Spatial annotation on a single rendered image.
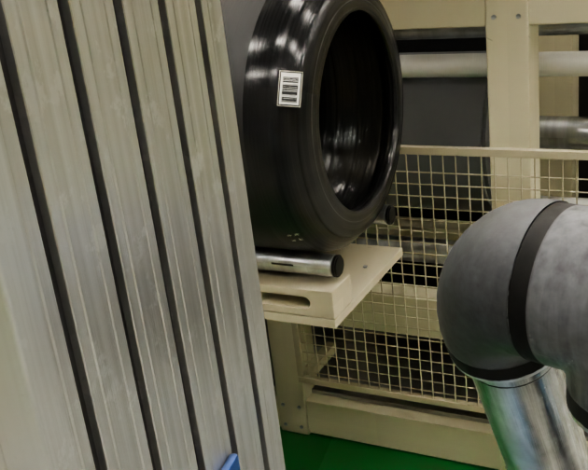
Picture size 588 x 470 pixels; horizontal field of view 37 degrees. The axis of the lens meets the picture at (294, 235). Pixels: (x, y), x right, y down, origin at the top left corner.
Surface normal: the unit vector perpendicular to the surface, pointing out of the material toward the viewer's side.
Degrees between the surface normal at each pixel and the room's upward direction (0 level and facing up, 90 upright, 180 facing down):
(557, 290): 65
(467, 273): 70
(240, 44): 50
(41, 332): 90
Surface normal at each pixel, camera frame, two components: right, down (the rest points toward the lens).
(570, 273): -0.62, -0.24
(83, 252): 0.95, 0.00
